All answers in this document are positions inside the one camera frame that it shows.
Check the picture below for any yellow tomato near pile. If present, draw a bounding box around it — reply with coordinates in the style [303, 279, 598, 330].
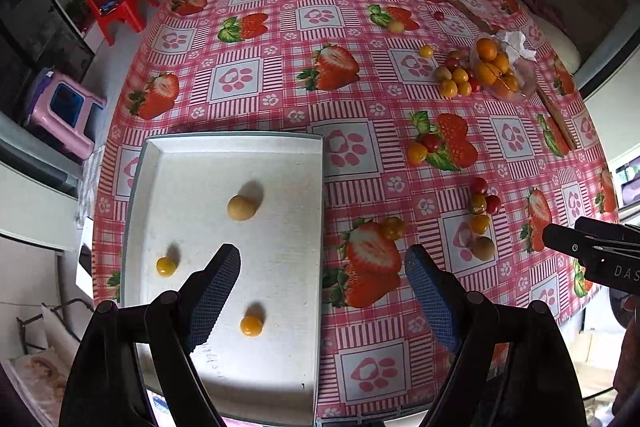
[419, 44, 434, 58]

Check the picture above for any brown longan in tray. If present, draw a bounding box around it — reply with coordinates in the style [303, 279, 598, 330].
[227, 194, 259, 221]

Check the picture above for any clear plastic fruit bag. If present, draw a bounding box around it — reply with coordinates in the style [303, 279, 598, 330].
[470, 34, 537, 103]

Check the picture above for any red cherry tomato top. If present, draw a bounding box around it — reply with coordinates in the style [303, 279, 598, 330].
[470, 176, 488, 196]

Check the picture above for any pink plastic stool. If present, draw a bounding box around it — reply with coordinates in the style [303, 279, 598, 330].
[23, 68, 106, 161]

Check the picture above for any olive yellow tomato cluster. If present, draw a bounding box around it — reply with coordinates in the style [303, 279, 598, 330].
[469, 194, 487, 215]

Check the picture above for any dark yellow cherry tomato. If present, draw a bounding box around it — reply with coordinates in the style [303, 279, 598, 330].
[383, 217, 406, 241]

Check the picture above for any wooden stick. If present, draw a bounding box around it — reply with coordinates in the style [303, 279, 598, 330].
[536, 84, 577, 150]

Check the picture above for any yellow tomato in cluster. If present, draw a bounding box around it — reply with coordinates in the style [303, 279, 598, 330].
[470, 213, 490, 235]

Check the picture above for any brown kiwi berry front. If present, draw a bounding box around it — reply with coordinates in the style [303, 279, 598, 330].
[471, 236, 496, 261]

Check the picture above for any pink strawberry tablecloth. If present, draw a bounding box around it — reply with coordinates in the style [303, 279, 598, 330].
[91, 0, 622, 421]

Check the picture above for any red cherry tomato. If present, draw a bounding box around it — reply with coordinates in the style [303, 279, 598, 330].
[470, 176, 488, 196]
[418, 133, 446, 155]
[485, 194, 501, 216]

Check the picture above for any yellow fruit far table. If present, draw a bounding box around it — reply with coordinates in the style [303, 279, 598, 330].
[386, 20, 406, 35]

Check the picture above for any white rectangular tray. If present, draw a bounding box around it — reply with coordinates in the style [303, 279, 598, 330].
[120, 131, 323, 426]

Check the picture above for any red plastic chair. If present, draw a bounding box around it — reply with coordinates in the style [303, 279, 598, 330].
[86, 0, 160, 46]

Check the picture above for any orange cherry tomato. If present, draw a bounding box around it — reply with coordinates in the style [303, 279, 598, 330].
[407, 141, 428, 166]

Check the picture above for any yellow cherry tomato in tray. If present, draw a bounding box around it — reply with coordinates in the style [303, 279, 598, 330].
[155, 256, 177, 277]

